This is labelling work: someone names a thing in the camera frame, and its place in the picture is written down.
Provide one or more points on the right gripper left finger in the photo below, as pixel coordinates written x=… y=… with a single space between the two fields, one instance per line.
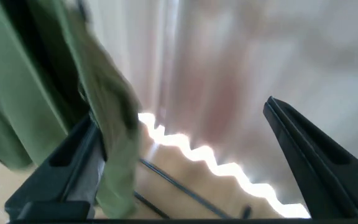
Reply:
x=61 y=180

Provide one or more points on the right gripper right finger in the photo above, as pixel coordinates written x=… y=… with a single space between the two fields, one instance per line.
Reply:
x=337 y=186

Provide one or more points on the green sleeveless top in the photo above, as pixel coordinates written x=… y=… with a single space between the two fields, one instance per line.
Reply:
x=20 y=93

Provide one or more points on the black clothes rack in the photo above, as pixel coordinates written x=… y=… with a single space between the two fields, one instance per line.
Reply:
x=182 y=188

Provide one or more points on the beige curtain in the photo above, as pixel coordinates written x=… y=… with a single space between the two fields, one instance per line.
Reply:
x=244 y=62

